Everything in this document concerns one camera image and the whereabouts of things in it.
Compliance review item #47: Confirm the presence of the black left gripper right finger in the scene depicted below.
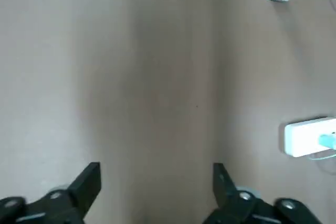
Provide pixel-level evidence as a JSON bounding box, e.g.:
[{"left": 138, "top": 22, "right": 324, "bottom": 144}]
[{"left": 204, "top": 162, "right": 324, "bottom": 224}]

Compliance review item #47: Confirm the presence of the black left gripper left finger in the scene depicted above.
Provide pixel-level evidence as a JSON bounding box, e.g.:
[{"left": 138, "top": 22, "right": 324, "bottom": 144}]
[{"left": 0, "top": 161, "right": 102, "bottom": 224}]

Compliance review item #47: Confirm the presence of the white power strip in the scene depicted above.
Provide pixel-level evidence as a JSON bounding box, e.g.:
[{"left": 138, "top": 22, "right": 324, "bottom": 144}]
[{"left": 283, "top": 116, "right": 336, "bottom": 158}]

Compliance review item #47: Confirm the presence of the teal phone charger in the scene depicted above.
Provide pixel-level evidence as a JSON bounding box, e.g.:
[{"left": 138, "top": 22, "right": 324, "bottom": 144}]
[{"left": 318, "top": 133, "right": 336, "bottom": 150}]

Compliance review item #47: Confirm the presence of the thin white charger cable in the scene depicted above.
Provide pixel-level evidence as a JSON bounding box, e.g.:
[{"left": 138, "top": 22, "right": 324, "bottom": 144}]
[{"left": 309, "top": 150, "right": 336, "bottom": 175}]

